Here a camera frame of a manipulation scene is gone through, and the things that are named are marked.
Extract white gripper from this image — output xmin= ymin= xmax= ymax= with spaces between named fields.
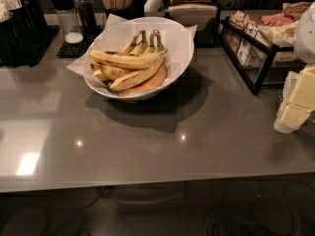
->
xmin=274 ymin=2 xmax=315 ymax=134

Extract yellow spotted banana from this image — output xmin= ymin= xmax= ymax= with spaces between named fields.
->
xmin=89 ymin=49 xmax=167 ymax=69

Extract orange fruit at bowl front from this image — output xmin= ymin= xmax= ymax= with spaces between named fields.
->
xmin=118 ymin=63 xmax=167 ymax=96

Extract white paper bowl liner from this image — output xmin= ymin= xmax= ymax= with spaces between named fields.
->
xmin=68 ymin=15 xmax=196 ymax=102

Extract white bowl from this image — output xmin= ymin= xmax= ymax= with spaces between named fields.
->
xmin=81 ymin=15 xmax=197 ymax=102

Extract long lower yellow banana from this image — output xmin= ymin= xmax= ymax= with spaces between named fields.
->
xmin=109 ymin=58 xmax=165 ymax=92

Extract yellow banana bunch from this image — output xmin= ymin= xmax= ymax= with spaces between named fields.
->
xmin=91 ymin=29 xmax=165 ymax=81

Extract brown napkin dispenser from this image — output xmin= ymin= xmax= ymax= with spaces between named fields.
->
xmin=163 ymin=0 xmax=221 ymax=47

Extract small black rubber mat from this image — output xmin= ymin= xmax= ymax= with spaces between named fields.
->
xmin=57 ymin=33 xmax=97 ymax=58

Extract dark glass shaker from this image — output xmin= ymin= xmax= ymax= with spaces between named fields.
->
xmin=74 ymin=0 xmax=97 ymax=32

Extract glass sugar shaker black lid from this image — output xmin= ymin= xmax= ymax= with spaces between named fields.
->
xmin=51 ymin=0 xmax=83 ymax=44

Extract black condiment caddy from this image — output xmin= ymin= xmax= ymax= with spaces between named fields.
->
xmin=0 ymin=0 xmax=48 ymax=63

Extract black wire packet rack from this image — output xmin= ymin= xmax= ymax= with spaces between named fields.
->
xmin=220 ymin=17 xmax=305 ymax=94

